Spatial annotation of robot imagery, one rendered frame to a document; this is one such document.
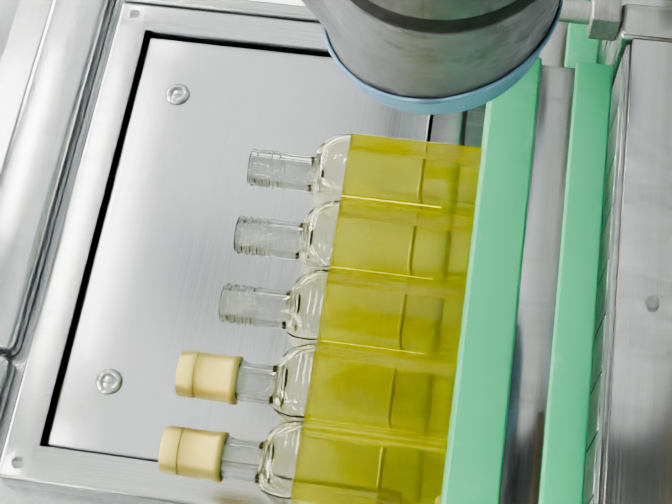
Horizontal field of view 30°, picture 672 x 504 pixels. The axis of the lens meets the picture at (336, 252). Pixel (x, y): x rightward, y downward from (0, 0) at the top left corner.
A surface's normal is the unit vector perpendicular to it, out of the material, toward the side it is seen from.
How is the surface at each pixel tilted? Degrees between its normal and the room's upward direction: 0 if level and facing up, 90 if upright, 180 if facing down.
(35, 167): 90
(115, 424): 90
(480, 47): 114
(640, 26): 90
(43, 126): 90
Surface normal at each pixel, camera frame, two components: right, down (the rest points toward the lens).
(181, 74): -0.04, -0.42
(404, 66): -0.25, 0.95
